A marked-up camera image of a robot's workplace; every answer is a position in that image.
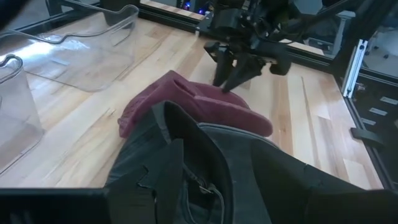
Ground maroon baseball cap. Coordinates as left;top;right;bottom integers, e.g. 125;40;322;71
117;70;274;139

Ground black frame clamp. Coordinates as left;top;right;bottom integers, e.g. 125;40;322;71
350;126;386;149

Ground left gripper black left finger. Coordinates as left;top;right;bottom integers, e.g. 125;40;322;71
105;139;185;224

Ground computer with purple lights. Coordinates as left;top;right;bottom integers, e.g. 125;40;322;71
177;0;209;16

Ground dark grey baseball cap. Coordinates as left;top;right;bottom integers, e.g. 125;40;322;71
105;101;312;224

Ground grey office chair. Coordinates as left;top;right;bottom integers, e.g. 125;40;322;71
331;11;357;57

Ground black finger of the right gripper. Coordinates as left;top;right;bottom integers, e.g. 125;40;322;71
213;52;234;87
222;57;265;93

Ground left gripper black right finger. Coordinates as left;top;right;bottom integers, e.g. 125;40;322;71
249;141;360;224

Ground black box with white labels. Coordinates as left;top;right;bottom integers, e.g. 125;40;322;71
346;74;398;128

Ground silver metal bracket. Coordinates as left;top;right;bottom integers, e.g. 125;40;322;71
341;39;368;99

